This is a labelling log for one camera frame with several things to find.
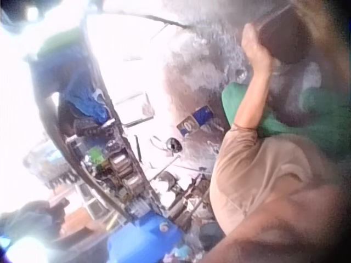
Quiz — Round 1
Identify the person's left hand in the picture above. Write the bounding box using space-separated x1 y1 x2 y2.
240 22 275 73

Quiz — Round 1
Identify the dark brown block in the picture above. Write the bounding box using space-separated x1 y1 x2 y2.
256 4 313 65

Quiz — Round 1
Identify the grey round metal pot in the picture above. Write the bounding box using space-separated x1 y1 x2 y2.
270 61 324 124

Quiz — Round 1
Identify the blue printed carton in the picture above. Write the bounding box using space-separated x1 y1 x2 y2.
177 105 215 137

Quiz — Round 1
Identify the black round lid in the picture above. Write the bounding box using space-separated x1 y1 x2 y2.
166 137 183 153

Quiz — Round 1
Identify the white rectangular tray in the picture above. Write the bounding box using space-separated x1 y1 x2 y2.
114 92 155 124

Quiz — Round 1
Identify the blue cloth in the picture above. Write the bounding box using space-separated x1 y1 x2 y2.
59 73 109 124

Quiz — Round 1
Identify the cluttered shelf rack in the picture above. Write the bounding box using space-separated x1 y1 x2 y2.
59 115 165 220

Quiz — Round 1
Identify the blue plastic jerry can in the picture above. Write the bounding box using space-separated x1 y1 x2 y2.
106 213 184 263

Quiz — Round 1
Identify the dark cable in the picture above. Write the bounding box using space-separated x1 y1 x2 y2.
142 13 196 30

